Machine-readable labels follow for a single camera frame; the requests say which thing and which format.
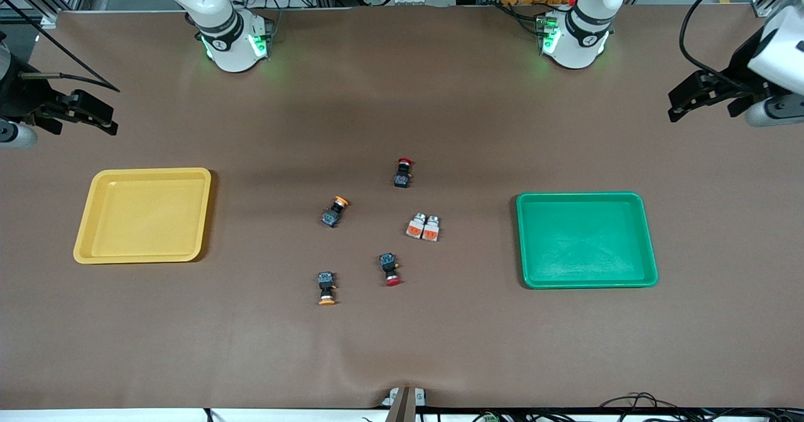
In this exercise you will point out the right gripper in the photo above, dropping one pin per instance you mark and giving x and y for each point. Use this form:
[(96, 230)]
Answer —
[(20, 98)]

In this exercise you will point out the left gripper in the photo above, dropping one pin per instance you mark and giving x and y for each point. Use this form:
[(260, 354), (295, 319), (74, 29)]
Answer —
[(740, 70)]

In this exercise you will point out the yellow mushroom push button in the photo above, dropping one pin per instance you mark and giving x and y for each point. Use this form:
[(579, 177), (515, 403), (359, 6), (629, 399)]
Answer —
[(326, 281), (331, 216)]

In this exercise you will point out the white square push button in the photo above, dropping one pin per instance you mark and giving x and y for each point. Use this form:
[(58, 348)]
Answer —
[(431, 230), (414, 227)]

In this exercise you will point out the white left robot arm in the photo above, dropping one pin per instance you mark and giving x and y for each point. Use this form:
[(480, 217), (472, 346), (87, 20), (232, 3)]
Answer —
[(581, 39)]

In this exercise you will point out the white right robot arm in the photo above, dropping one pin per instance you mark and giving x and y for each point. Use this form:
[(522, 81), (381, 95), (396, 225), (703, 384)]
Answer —
[(229, 45)]

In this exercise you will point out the yellow plastic tray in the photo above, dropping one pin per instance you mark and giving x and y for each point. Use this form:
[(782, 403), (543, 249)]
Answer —
[(144, 218)]

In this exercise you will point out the green plastic tray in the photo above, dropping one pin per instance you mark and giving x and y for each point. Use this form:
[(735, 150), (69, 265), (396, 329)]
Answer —
[(587, 243)]

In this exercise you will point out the red mushroom push button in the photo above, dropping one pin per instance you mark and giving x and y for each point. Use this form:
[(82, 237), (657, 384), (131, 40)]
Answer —
[(402, 178), (389, 265)]

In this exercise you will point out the brown table mat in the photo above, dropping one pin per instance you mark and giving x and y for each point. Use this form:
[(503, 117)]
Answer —
[(402, 346)]

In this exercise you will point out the metal bracket post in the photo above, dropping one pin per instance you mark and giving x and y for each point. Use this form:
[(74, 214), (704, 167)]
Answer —
[(402, 406)]

